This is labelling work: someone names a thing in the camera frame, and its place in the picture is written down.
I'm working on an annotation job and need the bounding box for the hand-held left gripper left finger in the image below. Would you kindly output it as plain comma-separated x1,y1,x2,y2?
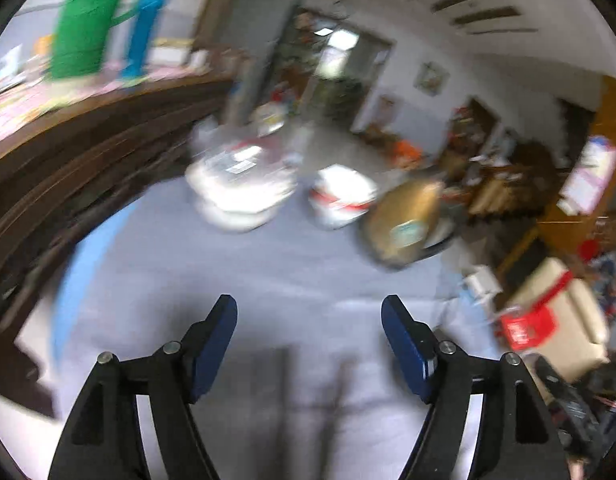
48,294,238,480

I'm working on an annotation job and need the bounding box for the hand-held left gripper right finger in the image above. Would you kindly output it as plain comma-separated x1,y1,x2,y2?
381,295,571,480

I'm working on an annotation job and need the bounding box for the cream chair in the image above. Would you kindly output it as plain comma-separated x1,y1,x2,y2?
508,257,611,386

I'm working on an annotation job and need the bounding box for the red plastic stool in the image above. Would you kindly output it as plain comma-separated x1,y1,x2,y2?
498,270,574,351

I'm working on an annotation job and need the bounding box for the grey tablecloth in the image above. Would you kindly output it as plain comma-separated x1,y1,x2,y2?
52,180,509,480

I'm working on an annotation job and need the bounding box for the gold electric kettle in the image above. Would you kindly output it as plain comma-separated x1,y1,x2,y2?
363,177,456,268

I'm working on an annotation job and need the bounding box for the white pot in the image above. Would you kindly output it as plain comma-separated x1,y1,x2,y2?
185,160,299,233

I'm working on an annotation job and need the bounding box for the blue table cloth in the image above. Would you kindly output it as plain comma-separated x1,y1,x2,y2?
52,200,138,376

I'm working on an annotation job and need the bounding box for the carved wooden table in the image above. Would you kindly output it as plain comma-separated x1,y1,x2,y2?
0,67,239,341

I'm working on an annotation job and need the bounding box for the pink patterned table cover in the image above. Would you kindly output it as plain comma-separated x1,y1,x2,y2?
0,57,199,146

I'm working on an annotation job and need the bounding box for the grey refrigerator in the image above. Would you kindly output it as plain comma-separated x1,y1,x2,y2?
223,0,301,126

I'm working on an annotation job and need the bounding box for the blue water bottle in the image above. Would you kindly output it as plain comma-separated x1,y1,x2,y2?
120,0,166,81

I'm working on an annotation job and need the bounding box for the green thermos flask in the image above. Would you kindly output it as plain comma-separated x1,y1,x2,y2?
48,0,156,81

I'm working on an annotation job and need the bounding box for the wall calendar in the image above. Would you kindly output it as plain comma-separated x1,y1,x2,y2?
558,135,616,216

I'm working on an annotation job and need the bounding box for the framed wall picture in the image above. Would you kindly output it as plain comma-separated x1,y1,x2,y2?
413,61,451,96

